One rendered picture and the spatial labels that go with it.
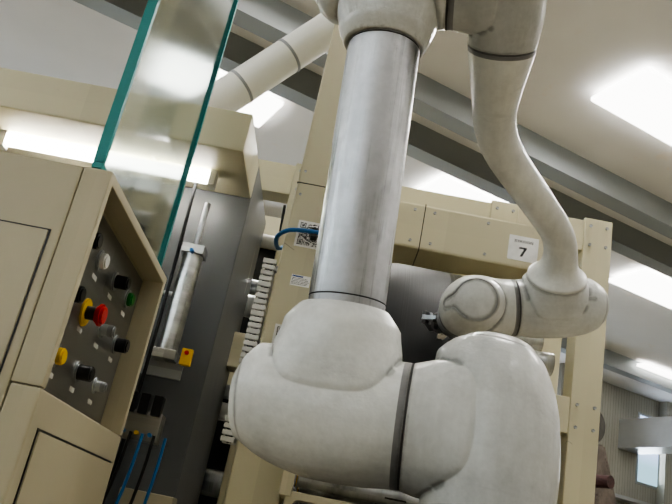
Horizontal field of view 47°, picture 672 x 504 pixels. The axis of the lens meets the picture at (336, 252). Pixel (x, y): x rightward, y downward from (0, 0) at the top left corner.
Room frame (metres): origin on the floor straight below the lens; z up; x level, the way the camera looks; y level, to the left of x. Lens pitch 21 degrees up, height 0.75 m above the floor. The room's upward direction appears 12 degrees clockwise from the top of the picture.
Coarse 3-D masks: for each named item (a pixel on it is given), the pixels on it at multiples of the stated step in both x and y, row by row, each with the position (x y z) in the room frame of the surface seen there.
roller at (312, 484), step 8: (296, 480) 1.82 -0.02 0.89; (304, 480) 1.82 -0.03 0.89; (312, 480) 1.81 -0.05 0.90; (312, 488) 1.83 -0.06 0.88; (320, 488) 1.82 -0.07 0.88; (328, 488) 1.82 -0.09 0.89; (336, 488) 1.82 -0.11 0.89; (344, 488) 1.81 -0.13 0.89; (352, 488) 1.81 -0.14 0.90; (360, 488) 1.81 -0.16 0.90; (368, 488) 1.81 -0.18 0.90; (344, 496) 1.83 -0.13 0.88; (352, 496) 1.82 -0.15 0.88; (360, 496) 1.82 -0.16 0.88; (368, 496) 1.81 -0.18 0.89; (376, 496) 1.81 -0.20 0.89; (384, 496) 1.81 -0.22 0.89; (392, 496) 1.81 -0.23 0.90; (400, 496) 1.81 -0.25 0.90; (408, 496) 1.81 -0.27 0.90
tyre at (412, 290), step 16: (400, 272) 1.77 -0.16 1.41; (416, 272) 1.78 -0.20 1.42; (432, 272) 1.81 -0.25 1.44; (400, 288) 1.72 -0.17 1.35; (416, 288) 1.73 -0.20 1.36; (432, 288) 1.73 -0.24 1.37; (400, 304) 1.70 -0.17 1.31; (416, 304) 1.70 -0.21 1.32; (432, 304) 1.70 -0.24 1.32; (400, 320) 1.68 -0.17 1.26; (416, 320) 1.68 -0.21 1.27; (416, 336) 1.67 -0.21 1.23; (432, 336) 1.67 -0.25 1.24; (416, 352) 1.67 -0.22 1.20; (432, 352) 1.67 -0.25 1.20
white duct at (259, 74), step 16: (320, 16) 2.18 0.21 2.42; (304, 32) 2.18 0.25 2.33; (320, 32) 2.18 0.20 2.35; (272, 48) 2.19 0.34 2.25; (288, 48) 2.18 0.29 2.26; (304, 48) 2.19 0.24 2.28; (320, 48) 2.21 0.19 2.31; (256, 64) 2.18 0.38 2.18; (272, 64) 2.19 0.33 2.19; (288, 64) 2.20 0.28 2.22; (304, 64) 2.24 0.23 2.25; (224, 80) 2.19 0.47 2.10; (240, 80) 2.19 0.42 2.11; (256, 80) 2.20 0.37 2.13; (272, 80) 2.22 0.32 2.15; (224, 96) 2.19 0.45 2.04; (240, 96) 2.21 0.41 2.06; (256, 96) 2.25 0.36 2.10
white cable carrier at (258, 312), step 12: (264, 264) 1.91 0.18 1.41; (276, 264) 1.93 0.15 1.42; (264, 276) 1.91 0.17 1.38; (264, 288) 1.91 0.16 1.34; (264, 300) 1.91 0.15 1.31; (252, 312) 1.91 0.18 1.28; (264, 312) 1.91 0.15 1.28; (252, 324) 1.91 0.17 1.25; (252, 336) 1.91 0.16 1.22; (252, 348) 1.91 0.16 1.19; (240, 360) 1.91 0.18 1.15; (228, 420) 1.91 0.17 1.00; (228, 432) 1.91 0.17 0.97
